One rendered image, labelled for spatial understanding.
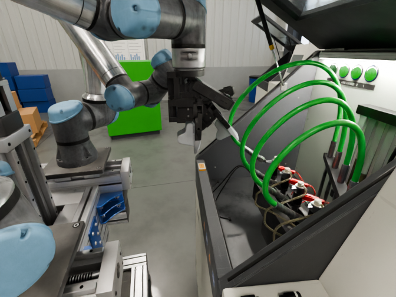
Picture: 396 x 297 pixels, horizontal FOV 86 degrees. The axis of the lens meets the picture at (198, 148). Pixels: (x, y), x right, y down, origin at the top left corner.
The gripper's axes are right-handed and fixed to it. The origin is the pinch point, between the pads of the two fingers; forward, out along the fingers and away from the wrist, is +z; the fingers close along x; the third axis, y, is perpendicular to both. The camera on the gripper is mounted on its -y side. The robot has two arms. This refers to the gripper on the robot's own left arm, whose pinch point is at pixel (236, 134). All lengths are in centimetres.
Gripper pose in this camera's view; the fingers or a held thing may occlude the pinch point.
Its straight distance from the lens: 70.3
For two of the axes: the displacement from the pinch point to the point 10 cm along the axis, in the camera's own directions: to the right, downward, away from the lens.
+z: 6.7, 7.4, 0.8
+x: -1.1, 2.0, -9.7
